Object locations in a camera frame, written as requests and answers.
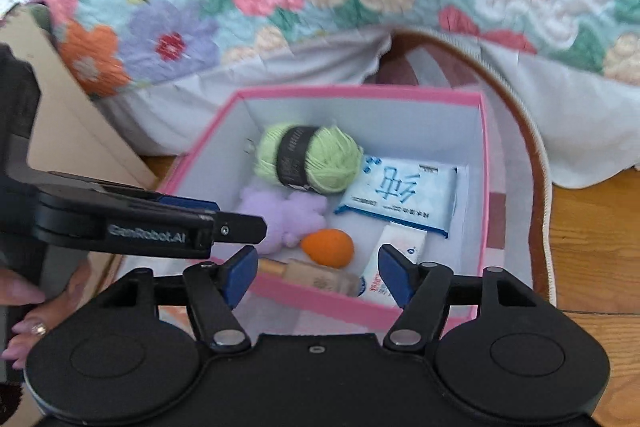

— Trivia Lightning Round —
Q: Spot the white tissue pack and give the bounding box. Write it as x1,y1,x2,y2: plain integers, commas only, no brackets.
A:
359,223,427,308

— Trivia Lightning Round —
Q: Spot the blue wet wipes pack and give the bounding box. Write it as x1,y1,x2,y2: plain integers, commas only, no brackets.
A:
334,155,458,236

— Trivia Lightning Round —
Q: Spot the orange makeup sponge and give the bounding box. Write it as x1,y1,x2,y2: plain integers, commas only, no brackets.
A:
300,229,355,269

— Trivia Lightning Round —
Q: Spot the foundation bottle gold cap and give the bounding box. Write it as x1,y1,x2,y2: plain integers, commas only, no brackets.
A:
258,258,361,297

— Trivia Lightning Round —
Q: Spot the purple plush toy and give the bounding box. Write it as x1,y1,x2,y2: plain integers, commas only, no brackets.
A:
236,185,329,256

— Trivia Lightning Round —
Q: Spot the green yarn ball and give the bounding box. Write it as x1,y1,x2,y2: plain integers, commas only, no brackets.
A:
254,124,363,195

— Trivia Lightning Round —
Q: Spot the person's left hand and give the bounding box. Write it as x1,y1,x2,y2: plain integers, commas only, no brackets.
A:
1,259,91,369

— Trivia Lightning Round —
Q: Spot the checkered floor rug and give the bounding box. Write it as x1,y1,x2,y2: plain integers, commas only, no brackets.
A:
98,28,558,338

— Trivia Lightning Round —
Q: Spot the pink cardboard box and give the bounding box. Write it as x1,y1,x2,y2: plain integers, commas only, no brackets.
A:
160,85,489,332

